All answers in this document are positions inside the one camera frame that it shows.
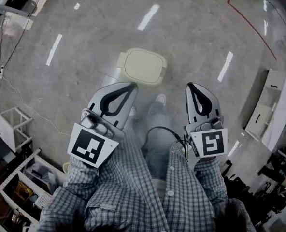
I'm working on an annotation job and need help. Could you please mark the white cabinet frame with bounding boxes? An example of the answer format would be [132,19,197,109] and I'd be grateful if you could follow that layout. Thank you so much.
[0,106,34,154]

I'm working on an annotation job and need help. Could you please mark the cream lidded plastic bin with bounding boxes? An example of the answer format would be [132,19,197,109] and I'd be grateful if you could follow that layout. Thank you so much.
[115,47,168,87]

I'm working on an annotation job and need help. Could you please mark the black floor cable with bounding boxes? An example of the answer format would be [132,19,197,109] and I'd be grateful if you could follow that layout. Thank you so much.
[0,0,47,72]

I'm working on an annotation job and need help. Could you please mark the person's plaid shirt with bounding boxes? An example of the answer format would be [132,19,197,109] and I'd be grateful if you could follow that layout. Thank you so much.
[38,127,255,232]

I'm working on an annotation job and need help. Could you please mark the white table frame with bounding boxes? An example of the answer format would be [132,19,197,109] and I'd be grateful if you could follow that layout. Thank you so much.
[0,0,49,31]

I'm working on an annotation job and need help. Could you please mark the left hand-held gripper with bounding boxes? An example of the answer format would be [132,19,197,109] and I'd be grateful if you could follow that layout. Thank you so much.
[67,82,139,168]

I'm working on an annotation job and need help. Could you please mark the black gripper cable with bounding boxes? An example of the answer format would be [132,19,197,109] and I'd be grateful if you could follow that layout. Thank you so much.
[143,126,192,161]

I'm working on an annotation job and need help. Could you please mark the black office chair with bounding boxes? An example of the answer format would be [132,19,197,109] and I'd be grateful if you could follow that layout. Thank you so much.
[224,174,286,215]

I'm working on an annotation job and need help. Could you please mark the person's right forearm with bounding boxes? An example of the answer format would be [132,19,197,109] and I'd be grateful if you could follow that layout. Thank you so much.
[193,156,228,203]

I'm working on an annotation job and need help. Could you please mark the white drawer cabinet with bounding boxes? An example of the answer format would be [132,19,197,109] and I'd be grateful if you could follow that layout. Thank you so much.
[244,68,286,152]

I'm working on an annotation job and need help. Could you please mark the person's grey jeans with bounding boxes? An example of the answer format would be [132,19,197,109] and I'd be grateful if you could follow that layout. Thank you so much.
[144,101,174,181]

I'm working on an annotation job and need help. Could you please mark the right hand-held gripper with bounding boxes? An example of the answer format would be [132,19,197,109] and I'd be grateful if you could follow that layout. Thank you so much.
[184,82,229,159]

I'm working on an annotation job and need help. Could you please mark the yellow cable bundle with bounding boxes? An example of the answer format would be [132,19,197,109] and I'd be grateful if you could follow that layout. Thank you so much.
[11,181,39,204]

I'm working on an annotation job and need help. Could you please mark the white metal storage rack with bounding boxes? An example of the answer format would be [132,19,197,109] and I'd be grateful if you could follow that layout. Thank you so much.
[0,148,68,232]

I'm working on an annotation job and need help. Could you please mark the white perforated box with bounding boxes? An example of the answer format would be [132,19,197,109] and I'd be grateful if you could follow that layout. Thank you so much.
[33,193,53,210]

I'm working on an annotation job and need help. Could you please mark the person's left forearm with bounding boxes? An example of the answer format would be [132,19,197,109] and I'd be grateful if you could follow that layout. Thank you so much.
[63,153,114,198]

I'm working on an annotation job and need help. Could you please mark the white floor cable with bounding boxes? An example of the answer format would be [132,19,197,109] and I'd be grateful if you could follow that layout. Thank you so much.
[0,73,71,136]

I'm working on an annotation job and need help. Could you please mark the person's grey undershirt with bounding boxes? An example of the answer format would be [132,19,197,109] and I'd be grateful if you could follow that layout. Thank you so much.
[152,177,169,200]

